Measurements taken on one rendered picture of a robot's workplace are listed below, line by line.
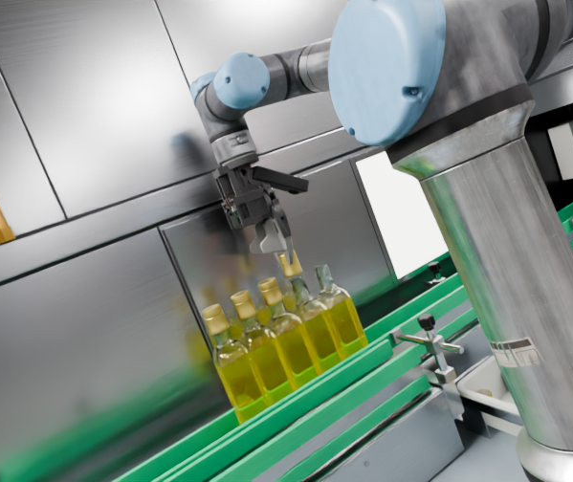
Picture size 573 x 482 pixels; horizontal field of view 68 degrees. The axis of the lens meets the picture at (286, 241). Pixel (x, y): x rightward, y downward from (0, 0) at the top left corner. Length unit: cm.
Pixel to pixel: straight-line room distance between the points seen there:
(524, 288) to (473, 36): 18
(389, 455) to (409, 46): 64
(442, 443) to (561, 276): 55
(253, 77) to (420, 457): 68
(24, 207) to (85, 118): 20
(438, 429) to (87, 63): 94
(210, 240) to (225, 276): 8
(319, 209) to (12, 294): 63
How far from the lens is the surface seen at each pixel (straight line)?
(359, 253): 104
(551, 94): 151
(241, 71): 68
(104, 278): 89
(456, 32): 34
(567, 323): 38
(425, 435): 84
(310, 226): 98
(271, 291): 78
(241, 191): 77
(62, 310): 89
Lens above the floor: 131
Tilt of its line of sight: 6 degrees down
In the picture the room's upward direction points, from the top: 21 degrees counter-clockwise
